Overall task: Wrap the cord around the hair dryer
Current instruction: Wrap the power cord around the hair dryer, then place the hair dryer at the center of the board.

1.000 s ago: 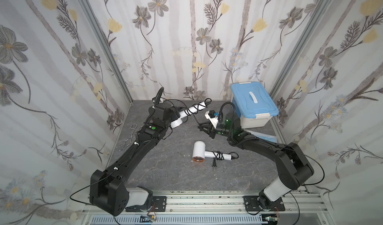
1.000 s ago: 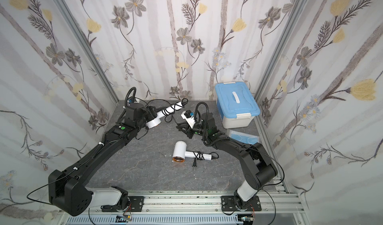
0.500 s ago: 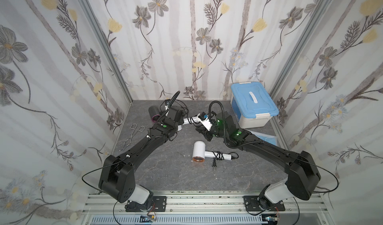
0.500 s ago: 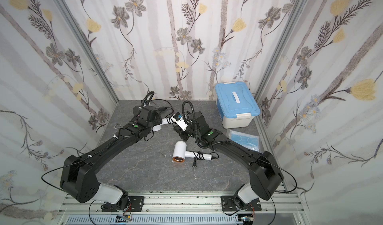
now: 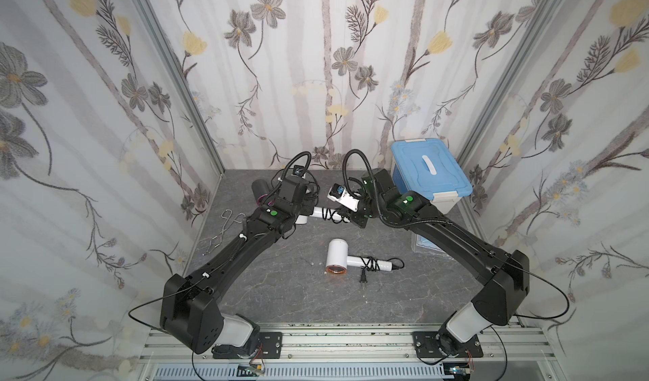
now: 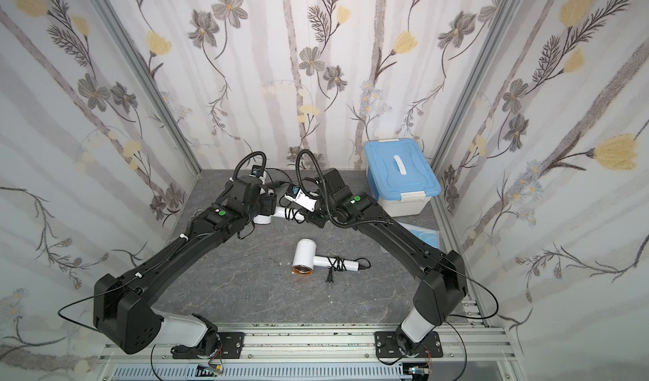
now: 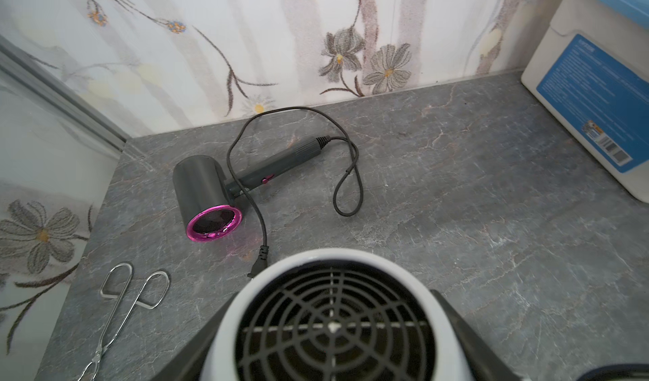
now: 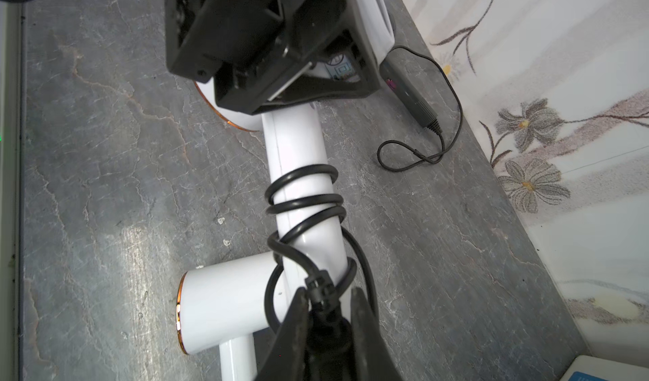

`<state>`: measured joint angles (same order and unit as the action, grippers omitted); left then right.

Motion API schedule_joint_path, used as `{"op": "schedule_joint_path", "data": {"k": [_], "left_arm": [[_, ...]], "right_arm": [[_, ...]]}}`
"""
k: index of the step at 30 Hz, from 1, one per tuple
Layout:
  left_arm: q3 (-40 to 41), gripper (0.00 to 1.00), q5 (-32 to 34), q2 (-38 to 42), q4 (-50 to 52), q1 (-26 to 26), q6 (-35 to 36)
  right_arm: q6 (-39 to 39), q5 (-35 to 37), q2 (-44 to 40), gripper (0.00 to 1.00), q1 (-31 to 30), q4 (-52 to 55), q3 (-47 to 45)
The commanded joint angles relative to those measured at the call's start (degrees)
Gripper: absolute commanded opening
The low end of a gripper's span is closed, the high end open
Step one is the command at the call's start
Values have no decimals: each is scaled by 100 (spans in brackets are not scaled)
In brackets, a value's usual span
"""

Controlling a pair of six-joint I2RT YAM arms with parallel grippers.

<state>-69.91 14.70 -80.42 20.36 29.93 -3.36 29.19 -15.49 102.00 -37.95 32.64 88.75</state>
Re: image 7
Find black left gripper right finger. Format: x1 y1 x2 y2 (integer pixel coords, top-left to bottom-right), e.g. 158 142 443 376
430 290 522 381

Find blue lid storage box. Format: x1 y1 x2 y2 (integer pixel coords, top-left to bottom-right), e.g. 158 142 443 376
522 0 648 202

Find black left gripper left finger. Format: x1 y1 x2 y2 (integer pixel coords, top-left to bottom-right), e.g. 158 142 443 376
151 292 238 381

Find black cord of grey dryer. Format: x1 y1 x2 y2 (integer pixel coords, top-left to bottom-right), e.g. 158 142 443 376
225 105 365 279

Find dark grey pink hair dryer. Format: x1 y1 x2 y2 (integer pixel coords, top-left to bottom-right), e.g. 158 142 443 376
172 136 332 242

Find white hair dryer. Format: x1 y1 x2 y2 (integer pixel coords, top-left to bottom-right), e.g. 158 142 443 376
199 248 473 380

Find metal tongs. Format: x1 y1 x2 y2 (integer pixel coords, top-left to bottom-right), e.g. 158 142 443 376
75 262 172 381

